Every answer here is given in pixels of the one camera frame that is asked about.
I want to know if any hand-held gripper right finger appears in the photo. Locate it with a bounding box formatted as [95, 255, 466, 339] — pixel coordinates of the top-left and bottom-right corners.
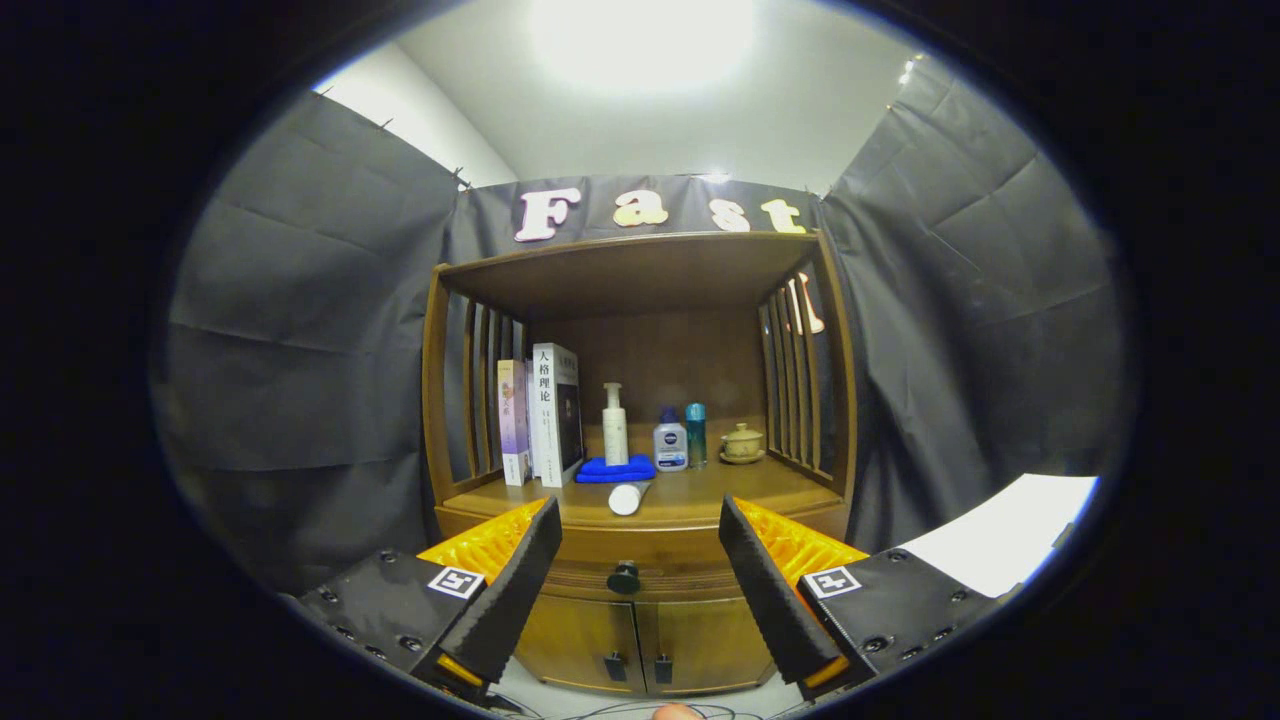
[718, 495, 1006, 703]

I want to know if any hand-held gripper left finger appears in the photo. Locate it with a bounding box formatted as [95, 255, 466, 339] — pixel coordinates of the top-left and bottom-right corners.
[295, 497, 564, 699]

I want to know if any wooden cabinet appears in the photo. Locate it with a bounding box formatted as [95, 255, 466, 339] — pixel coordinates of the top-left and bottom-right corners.
[422, 230, 859, 696]

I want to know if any blue folded cloth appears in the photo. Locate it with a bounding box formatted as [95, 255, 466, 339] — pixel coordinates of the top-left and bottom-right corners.
[575, 455, 658, 484]

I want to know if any ceramic lidded teacup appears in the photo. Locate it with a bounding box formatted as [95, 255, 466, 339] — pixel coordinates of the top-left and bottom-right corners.
[720, 422, 767, 465]

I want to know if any purple book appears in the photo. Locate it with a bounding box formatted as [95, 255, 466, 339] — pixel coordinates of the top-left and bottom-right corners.
[497, 359, 533, 487]

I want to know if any white book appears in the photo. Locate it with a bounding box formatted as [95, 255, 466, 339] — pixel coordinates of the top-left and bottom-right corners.
[529, 342, 585, 488]

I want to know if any white bottle with blue cap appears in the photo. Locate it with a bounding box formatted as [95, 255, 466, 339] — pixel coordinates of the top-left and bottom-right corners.
[653, 406, 689, 472]

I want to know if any white pump bottle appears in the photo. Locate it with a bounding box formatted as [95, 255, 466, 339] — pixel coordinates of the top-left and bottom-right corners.
[602, 382, 630, 467]

